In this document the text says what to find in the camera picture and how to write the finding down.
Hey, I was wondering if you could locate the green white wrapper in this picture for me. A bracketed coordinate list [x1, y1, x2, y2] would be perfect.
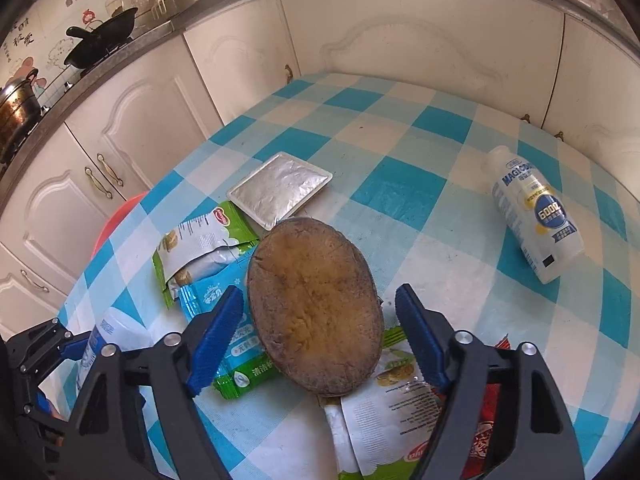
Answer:
[152, 200, 259, 307]

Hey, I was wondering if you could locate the green white snack packet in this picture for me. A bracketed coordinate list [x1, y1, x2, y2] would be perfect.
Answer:
[319, 326, 442, 479]

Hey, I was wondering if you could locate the pink plastic trash bucket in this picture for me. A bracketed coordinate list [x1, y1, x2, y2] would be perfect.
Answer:
[91, 192, 146, 258]

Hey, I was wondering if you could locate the blue green snack packet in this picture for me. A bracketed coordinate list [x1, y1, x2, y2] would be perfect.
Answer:
[179, 250, 278, 400]

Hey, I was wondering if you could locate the round brown wooden block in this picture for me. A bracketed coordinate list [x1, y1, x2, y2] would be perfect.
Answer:
[247, 218, 384, 398]

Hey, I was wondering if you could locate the white blue milk bottle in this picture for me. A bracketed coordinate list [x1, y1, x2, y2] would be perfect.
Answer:
[75, 305, 156, 404]

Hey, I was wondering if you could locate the blue white checkered tablecloth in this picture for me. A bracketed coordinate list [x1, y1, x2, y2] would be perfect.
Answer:
[60, 74, 639, 476]

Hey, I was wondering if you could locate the red snack packet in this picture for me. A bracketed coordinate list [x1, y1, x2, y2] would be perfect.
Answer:
[459, 334, 502, 480]

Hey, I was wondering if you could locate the white yogurt drink bottle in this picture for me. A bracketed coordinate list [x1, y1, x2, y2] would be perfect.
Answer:
[483, 145, 585, 284]

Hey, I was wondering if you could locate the silver foil tray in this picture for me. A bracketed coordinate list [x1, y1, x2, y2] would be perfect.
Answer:
[227, 152, 333, 231]

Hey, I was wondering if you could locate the copper pot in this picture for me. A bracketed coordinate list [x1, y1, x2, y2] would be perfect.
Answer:
[0, 68, 41, 164]

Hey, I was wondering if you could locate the black wok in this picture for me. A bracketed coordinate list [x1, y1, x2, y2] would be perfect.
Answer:
[64, 8, 138, 70]

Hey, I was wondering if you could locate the gold cabinet handle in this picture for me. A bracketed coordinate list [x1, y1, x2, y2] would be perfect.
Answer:
[85, 167, 113, 200]
[96, 153, 125, 188]

